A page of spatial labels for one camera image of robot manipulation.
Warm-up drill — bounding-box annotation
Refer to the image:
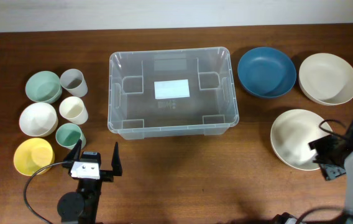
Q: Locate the yellow small bowl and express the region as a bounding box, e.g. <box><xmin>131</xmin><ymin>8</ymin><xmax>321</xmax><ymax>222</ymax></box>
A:
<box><xmin>13</xmin><ymin>138</ymin><xmax>55</xmax><ymax>176</ymax></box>

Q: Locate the clear plastic storage container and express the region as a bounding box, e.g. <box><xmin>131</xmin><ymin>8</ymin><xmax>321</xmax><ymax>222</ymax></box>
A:
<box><xmin>107</xmin><ymin>47</ymin><xmax>239</xmax><ymax>140</ymax></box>

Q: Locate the grey cup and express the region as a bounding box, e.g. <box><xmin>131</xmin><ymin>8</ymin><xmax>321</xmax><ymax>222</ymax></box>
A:
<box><xmin>60</xmin><ymin>68</ymin><xmax>88</xmax><ymax>98</ymax></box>

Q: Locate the white label in container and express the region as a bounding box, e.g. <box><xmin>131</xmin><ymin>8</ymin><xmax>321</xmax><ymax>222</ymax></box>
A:
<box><xmin>154</xmin><ymin>79</ymin><xmax>190</xmax><ymax>100</ymax></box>

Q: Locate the light green small bowl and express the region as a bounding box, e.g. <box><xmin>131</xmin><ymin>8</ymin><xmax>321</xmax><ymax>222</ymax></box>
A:
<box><xmin>25</xmin><ymin>71</ymin><xmax>62</xmax><ymax>104</ymax></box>

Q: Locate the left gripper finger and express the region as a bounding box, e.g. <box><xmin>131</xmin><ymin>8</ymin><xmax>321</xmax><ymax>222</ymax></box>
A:
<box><xmin>111</xmin><ymin>142</ymin><xmax>123</xmax><ymax>176</ymax></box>
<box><xmin>63</xmin><ymin>139</ymin><xmax>82</xmax><ymax>162</ymax></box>

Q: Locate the beige bowl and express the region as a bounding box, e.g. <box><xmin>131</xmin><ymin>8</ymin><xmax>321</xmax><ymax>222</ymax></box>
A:
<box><xmin>298</xmin><ymin>53</ymin><xmax>353</xmax><ymax>106</ymax></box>

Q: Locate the dark blue bowl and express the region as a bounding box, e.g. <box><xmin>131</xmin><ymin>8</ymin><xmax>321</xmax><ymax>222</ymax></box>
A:
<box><xmin>237</xmin><ymin>47</ymin><xmax>297</xmax><ymax>99</ymax></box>

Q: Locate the cream bowl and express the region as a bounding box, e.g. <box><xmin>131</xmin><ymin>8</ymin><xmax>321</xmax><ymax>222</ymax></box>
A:
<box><xmin>270</xmin><ymin>109</ymin><xmax>328</xmax><ymax>171</ymax></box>

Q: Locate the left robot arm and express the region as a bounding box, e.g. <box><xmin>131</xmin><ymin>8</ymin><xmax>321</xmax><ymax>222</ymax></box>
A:
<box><xmin>57</xmin><ymin>140</ymin><xmax>122</xmax><ymax>223</ymax></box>

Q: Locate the cream cup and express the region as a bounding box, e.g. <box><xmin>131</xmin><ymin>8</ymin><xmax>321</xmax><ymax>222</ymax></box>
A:
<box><xmin>59</xmin><ymin>96</ymin><xmax>88</xmax><ymax>125</ymax></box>

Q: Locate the green cup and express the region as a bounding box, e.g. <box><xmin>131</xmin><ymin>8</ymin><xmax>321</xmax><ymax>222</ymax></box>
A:
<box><xmin>55</xmin><ymin>123</ymin><xmax>86</xmax><ymax>150</ymax></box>

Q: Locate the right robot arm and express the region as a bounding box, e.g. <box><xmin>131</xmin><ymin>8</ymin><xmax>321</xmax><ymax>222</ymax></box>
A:
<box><xmin>270</xmin><ymin>109</ymin><xmax>353</xmax><ymax>223</ymax></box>

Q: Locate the white small bowl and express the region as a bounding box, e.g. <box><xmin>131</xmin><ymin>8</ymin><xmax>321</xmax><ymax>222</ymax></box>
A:
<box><xmin>19</xmin><ymin>102</ymin><xmax>58</xmax><ymax>137</ymax></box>

